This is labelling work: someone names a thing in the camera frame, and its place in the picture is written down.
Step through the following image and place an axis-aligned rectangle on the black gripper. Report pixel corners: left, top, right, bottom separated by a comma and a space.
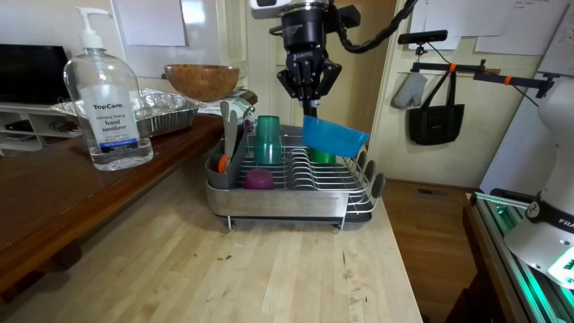
275, 9, 345, 118

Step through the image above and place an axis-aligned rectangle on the blue plastic bowl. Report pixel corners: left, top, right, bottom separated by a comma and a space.
302, 113, 372, 160

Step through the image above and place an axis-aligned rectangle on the aluminium robot base cart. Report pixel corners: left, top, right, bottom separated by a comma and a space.
463, 187, 574, 323

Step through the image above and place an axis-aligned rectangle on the silver metal serving utensil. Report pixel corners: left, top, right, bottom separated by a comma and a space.
217, 99, 241, 160

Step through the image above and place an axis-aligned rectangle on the brown wooden bowl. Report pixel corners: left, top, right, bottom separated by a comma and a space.
162, 63, 243, 104

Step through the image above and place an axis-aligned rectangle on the grey steel dish rack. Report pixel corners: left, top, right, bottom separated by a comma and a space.
203, 122, 388, 231

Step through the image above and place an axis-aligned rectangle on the white panel door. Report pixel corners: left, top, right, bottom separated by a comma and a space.
241, 0, 302, 131

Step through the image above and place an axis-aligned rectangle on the teal plastic cup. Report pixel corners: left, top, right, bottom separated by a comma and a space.
253, 115, 284, 167

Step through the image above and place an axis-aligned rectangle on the grey oven mitt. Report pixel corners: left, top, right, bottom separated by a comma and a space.
391, 70, 429, 111

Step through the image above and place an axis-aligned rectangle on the purple plastic cup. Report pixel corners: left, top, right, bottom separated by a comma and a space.
243, 167, 277, 192

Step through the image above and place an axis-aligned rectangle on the black tote bag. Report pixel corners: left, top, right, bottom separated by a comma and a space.
408, 70, 467, 147

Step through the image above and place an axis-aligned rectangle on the aluminium foil tray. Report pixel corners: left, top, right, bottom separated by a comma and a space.
49, 88, 201, 140

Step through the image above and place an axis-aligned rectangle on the white paper sheet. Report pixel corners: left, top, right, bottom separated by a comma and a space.
110, 0, 189, 48
474, 0, 571, 57

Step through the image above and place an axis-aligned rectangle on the clear hand sanitizer bottle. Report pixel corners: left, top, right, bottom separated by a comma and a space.
61, 5, 157, 174

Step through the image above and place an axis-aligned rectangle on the white board panel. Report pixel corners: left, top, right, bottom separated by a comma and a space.
478, 2, 574, 199

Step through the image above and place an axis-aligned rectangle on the black computer monitor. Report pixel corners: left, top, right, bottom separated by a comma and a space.
0, 43, 70, 108

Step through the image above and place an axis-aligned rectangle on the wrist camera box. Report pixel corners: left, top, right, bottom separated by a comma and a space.
250, 0, 284, 12

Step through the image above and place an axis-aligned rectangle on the black bar camera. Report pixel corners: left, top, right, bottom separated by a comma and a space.
397, 29, 451, 47

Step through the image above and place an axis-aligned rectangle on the small orange utensil handle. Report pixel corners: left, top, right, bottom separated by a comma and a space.
216, 152, 232, 176

